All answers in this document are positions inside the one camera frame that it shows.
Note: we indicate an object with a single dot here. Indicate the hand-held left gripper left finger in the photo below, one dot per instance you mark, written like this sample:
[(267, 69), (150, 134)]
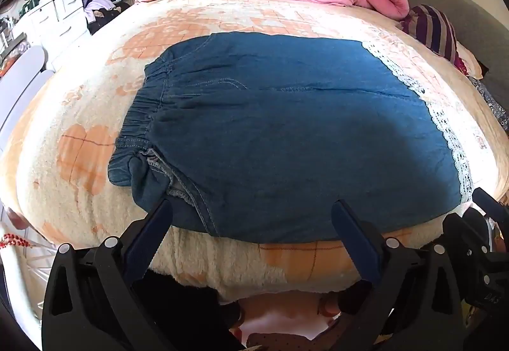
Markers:
[(153, 229)]

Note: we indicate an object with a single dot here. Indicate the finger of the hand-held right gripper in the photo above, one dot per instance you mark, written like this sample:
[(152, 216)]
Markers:
[(491, 208)]

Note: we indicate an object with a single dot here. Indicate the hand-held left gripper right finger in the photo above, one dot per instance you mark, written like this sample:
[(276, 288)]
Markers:
[(354, 239)]

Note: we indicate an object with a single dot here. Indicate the blue denim pants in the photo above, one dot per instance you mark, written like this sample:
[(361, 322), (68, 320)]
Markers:
[(286, 128)]

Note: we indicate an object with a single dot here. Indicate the cream and orange printed blanket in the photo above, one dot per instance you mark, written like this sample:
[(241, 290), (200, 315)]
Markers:
[(79, 160)]

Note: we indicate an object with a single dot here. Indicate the dark floral cloth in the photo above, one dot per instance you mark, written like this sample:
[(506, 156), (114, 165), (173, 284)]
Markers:
[(491, 100)]

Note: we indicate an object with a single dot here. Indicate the purple striped pillow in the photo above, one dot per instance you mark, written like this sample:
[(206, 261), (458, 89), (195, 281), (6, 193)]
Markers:
[(431, 27)]

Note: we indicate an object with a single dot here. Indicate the white chair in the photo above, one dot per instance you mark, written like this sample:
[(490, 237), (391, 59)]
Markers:
[(22, 84)]

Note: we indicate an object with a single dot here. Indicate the grey upholstered headboard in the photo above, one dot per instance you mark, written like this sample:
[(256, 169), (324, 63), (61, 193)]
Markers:
[(457, 5)]

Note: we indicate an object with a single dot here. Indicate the white drawer cabinet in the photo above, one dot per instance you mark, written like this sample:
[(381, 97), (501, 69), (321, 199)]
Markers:
[(51, 21)]

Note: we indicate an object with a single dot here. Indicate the pile of clothes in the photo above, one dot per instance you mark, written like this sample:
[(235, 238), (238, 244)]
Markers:
[(107, 1)]

